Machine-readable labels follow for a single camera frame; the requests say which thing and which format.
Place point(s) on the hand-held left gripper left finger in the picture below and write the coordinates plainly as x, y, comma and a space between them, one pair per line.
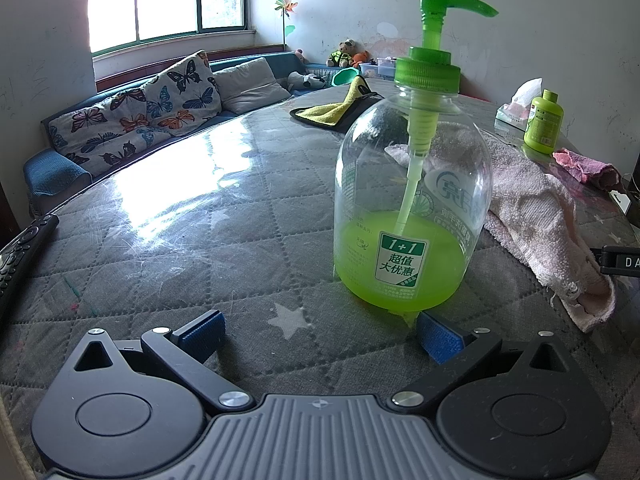
202, 334

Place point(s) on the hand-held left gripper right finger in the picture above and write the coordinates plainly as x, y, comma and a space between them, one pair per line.
440, 337

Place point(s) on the clear pump soap bottle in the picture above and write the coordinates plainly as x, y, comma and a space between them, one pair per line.
400, 270

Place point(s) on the pale pink towel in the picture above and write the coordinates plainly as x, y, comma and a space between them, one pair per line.
540, 210

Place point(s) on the purple pink cloth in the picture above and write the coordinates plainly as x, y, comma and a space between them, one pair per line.
590, 165

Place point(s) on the small green bottle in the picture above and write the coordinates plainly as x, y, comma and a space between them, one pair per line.
542, 125

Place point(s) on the tissue pack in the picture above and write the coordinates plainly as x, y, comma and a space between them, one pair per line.
510, 112

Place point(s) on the black remote control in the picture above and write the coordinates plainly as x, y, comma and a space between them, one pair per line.
25, 245

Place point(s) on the blue sofa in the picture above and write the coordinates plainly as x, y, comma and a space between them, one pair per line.
50, 175

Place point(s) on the butterfly print cushion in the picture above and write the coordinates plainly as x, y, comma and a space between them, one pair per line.
185, 90
100, 135

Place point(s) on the yellow grey microfibre cloth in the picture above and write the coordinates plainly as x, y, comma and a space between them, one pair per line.
325, 112

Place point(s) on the grey cushion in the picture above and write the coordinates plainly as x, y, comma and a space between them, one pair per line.
250, 85

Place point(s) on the black white plush toy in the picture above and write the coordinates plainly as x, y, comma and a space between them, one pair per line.
305, 81

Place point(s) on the clear storage box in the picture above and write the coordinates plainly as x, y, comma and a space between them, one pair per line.
380, 67

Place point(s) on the green plastic basin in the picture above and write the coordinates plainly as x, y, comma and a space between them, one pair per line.
345, 77

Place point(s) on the orange plush toy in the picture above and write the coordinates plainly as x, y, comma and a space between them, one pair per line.
361, 58

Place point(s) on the teddy bear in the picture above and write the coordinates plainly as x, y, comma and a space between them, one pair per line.
342, 52

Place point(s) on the window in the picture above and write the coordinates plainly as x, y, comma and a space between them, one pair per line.
165, 0

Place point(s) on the pinwheel flower toy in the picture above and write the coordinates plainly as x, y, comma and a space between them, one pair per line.
285, 6

